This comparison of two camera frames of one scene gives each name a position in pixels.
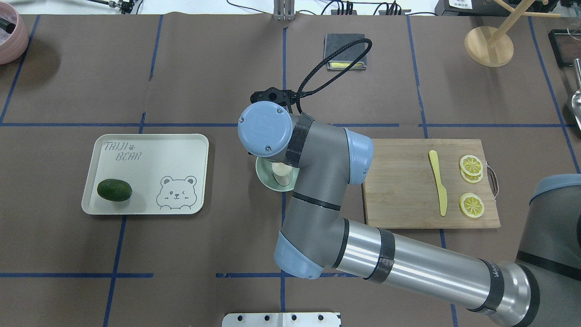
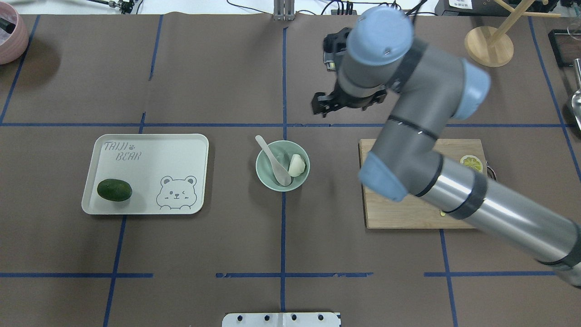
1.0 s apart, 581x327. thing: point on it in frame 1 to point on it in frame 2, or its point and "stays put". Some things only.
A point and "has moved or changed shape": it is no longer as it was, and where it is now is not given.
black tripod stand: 124,6 stays put
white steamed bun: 281,169 has moved or changed shape
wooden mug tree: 487,47 stays put
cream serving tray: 167,172 stays put
